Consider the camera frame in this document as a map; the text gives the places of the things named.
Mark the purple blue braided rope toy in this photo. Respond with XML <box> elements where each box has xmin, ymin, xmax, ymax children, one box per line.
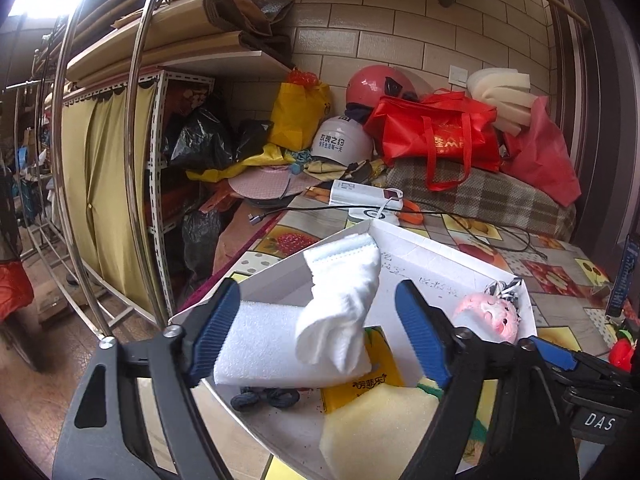
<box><xmin>230</xmin><ymin>387</ymin><xmax>300</xmax><ymax>413</ymax></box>

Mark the pink plush toy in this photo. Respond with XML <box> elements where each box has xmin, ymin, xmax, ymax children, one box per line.
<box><xmin>452</xmin><ymin>292</ymin><xmax>520</xmax><ymax>344</ymax></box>

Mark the white foam block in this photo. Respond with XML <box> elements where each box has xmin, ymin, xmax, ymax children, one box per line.
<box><xmin>213</xmin><ymin>301</ymin><xmax>371</xmax><ymax>388</ymax></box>

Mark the yellow plush toy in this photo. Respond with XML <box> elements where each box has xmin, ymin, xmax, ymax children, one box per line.
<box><xmin>318</xmin><ymin>376</ymin><xmax>490</xmax><ymax>480</ymax></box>

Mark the yellow tissue pack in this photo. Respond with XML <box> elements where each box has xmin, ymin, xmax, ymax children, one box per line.
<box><xmin>321</xmin><ymin>326</ymin><xmax>405</xmax><ymax>414</ymax></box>

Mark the black white zebra cloth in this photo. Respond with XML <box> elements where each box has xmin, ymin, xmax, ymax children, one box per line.
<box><xmin>484</xmin><ymin>278</ymin><xmax>524</xmax><ymax>309</ymax></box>

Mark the red plush apple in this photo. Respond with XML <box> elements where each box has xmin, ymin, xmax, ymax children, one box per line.
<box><xmin>608</xmin><ymin>330</ymin><xmax>637</xmax><ymax>373</ymax></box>

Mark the blue upright booklet box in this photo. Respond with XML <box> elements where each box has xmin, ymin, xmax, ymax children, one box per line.
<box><xmin>605</xmin><ymin>233</ymin><xmax>639</xmax><ymax>318</ymax></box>

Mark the plaid blanket cushion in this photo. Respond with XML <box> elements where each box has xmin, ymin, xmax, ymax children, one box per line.
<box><xmin>380</xmin><ymin>158</ymin><xmax>576</xmax><ymax>242</ymax></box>

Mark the red nonwoven bag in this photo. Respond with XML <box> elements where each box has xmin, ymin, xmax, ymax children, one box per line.
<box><xmin>501</xmin><ymin>96</ymin><xmax>582</xmax><ymax>207</ymax></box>

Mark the pink sun hat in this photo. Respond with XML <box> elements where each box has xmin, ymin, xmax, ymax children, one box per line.
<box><xmin>228</xmin><ymin>166</ymin><xmax>321</xmax><ymax>200</ymax></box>

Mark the black plastic bag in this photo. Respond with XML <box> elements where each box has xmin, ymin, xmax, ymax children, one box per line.
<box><xmin>167</xmin><ymin>106</ymin><xmax>273</xmax><ymax>172</ymax></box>

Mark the metal shelf with curtain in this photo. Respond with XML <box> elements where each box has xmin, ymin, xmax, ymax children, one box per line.
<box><xmin>55</xmin><ymin>70</ymin><xmax>214</xmax><ymax>326</ymax></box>

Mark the red tote bag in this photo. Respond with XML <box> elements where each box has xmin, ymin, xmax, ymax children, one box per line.
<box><xmin>363</xmin><ymin>89</ymin><xmax>502</xmax><ymax>192</ymax></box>

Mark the cream foam stack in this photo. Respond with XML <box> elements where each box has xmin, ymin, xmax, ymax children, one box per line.
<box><xmin>466</xmin><ymin>68</ymin><xmax>537</xmax><ymax>136</ymax></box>

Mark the white helmet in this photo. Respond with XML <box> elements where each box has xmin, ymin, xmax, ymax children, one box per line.
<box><xmin>310</xmin><ymin>116</ymin><xmax>373</xmax><ymax>166</ymax></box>

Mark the yellow gift bag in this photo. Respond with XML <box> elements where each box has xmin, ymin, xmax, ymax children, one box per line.
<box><xmin>269</xmin><ymin>68</ymin><xmax>332</xmax><ymax>152</ymax></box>

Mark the red helmet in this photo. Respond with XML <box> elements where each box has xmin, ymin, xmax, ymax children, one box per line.
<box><xmin>346</xmin><ymin>64</ymin><xmax>418</xmax><ymax>108</ymax></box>

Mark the metal clothes rack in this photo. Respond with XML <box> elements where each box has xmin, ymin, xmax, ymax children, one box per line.
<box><xmin>27</xmin><ymin>0</ymin><xmax>169</xmax><ymax>339</ymax></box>

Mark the black cable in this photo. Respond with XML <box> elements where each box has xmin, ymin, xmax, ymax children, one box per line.
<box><xmin>247</xmin><ymin>199</ymin><xmax>549</xmax><ymax>261</ymax></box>

